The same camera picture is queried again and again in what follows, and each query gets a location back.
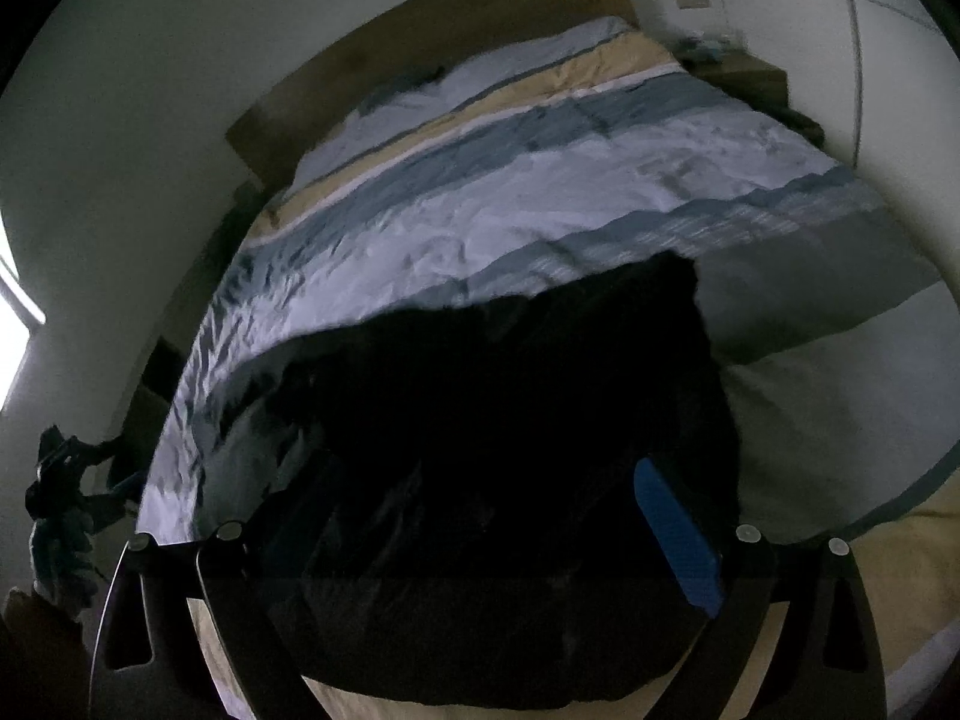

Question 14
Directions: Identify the striped blue beige duvet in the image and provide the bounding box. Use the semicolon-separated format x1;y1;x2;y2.
139;28;958;718

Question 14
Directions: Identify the large black puffer coat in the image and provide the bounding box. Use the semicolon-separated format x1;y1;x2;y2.
192;252;740;709

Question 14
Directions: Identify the window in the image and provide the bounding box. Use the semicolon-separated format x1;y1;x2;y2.
0;226;47;406

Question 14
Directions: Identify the white wardrobe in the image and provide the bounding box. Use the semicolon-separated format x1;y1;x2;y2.
696;0;960;166

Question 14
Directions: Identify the wooden nightstand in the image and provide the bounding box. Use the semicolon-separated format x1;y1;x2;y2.
674;37;789;112

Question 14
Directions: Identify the wooden headboard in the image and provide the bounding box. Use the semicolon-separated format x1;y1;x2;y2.
226;0;638;188

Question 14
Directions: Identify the light blue pillow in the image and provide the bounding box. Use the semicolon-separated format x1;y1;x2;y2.
286;16;630;197

